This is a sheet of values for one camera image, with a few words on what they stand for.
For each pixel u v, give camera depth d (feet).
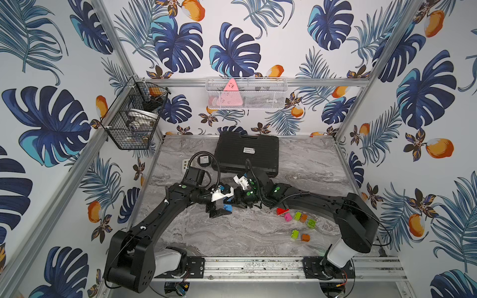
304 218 2.81
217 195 2.23
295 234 2.68
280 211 2.91
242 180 2.52
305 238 2.67
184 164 3.39
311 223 2.79
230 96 2.98
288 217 2.82
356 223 1.48
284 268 2.49
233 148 3.53
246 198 2.31
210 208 2.30
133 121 2.70
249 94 3.04
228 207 2.45
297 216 2.82
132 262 1.32
